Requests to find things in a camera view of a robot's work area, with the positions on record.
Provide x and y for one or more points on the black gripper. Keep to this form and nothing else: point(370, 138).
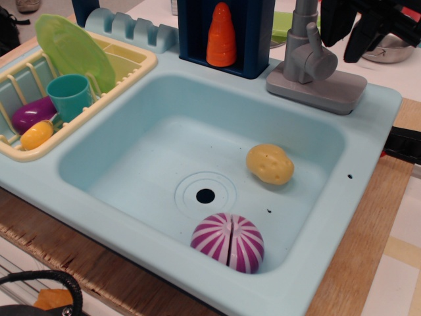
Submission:
point(377, 19)

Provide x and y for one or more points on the grey faucet lever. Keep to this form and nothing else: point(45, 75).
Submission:
point(314, 38)

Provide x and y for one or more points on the steel pot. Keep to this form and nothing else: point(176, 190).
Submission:
point(391, 49)

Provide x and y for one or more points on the green tray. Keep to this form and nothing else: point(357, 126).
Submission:
point(282, 22)

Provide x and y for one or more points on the grey toy faucet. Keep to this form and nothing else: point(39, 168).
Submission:
point(309, 80)

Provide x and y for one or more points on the dark blue holder box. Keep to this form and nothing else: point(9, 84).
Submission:
point(252, 22)

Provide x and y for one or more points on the black clamp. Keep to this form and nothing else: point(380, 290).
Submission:
point(403, 144)

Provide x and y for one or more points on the orange toy carrot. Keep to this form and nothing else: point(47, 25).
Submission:
point(221, 46)

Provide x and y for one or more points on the yellow toy potato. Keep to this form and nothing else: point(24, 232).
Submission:
point(270, 164)

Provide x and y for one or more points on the light blue toy sink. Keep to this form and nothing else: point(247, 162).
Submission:
point(141, 174)

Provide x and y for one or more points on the purple striped toy onion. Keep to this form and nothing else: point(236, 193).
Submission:
point(230, 239)

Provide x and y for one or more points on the green toy plate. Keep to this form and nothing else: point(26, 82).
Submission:
point(73, 51)

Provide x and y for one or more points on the teal toy cup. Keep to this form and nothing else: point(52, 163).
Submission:
point(70, 94)

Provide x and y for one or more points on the shoe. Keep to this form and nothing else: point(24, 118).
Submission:
point(27, 6)

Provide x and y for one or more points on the cream dish rack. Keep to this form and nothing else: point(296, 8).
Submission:
point(26, 79)

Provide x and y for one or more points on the yellow toy lemon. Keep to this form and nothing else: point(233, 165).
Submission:
point(38, 134)

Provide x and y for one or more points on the purple toy eggplant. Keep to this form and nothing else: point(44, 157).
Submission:
point(28, 115)

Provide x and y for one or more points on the black bag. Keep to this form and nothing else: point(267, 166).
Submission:
point(9, 32)

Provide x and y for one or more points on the wooden board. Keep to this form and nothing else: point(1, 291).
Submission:
point(378, 253)

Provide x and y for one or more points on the orange paper piece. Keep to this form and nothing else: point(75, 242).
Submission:
point(53, 298)

